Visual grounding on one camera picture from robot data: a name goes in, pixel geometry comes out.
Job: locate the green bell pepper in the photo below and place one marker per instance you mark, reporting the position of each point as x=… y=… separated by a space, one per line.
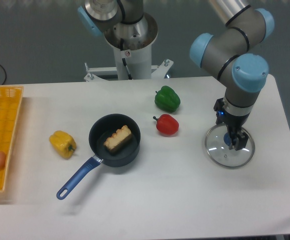
x=167 y=99

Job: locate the toasted bread slice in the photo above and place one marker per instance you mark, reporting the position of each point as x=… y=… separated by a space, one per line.
x=118 y=139

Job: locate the glass pot lid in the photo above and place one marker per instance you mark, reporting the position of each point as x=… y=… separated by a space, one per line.
x=217 y=144

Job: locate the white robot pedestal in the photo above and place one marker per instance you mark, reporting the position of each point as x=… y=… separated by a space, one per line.
x=132 y=50

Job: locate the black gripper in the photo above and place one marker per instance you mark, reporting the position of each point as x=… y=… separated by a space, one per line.
x=233 y=117

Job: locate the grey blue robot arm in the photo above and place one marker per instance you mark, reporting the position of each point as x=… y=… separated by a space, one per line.
x=225 y=57

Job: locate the red bell pepper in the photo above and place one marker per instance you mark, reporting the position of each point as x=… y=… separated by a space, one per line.
x=166 y=124

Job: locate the yellow bell pepper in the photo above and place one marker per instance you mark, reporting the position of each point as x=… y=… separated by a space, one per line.
x=63 y=143

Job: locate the dark pot blue handle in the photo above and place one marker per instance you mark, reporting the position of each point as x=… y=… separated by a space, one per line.
x=99 y=132

